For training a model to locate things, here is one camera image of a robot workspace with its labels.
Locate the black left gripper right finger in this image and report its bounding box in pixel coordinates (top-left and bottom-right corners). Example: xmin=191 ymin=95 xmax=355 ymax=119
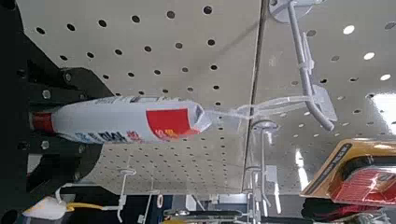
xmin=27 ymin=66 xmax=115 ymax=113

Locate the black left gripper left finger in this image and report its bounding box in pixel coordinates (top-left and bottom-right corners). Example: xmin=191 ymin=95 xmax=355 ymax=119
xmin=26 ymin=133 xmax=104 ymax=194

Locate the red and white glue tube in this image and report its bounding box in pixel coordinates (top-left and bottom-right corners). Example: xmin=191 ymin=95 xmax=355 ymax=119
xmin=29 ymin=95 xmax=213 ymax=146

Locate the clear zip tie loop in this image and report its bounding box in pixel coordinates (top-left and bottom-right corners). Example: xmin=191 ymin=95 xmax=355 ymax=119
xmin=204 ymin=94 xmax=312 ymax=121

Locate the white pegboard hook with tag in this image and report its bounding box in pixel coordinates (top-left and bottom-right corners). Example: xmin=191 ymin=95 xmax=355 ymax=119
xmin=269 ymin=0 xmax=339 ymax=133

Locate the yellow carded packaged tool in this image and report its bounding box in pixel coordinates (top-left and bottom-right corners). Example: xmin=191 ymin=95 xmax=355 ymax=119
xmin=299 ymin=138 xmax=396 ymax=208

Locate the backlit beige pegboard panel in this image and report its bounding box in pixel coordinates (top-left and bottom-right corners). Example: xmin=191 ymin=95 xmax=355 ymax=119
xmin=241 ymin=0 xmax=396 ymax=195

